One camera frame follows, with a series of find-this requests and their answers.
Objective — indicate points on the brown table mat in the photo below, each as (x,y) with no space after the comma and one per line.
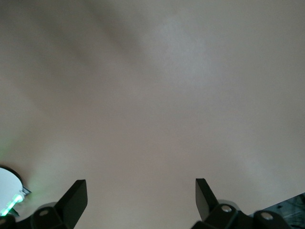
(152,95)

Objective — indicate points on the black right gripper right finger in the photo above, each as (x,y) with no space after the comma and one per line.
(207,202)

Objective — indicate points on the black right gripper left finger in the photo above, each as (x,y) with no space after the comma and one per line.
(71,202)

